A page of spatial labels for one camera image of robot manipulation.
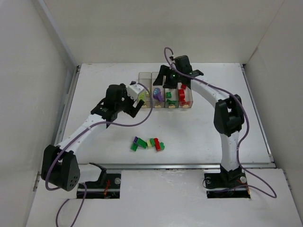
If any red green lego stack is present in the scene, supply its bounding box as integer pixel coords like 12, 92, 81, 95
146, 138, 165, 152

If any green square lego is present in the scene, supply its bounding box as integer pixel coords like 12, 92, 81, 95
165, 92, 172, 98

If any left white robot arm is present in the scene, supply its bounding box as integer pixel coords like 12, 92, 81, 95
41, 81, 148, 192

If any red round lego stack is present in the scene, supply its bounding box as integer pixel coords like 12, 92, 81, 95
178, 88, 186, 102

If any green purple lego plate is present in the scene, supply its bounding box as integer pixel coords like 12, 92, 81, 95
130, 136, 148, 151

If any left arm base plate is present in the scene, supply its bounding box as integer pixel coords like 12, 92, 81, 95
85, 170, 121, 199

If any green wedge lego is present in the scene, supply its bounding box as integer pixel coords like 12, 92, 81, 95
166, 99, 178, 106

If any purple lime lego cluster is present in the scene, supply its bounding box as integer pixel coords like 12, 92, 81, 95
152, 87, 163, 102

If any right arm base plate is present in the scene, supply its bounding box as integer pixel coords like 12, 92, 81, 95
204, 173, 250, 199

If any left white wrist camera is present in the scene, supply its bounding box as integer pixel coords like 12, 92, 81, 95
126, 81, 144, 101

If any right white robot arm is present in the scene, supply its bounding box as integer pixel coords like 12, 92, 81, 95
154, 55, 248, 189

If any aluminium rail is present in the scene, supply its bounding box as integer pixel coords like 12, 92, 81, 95
78, 161, 276, 170

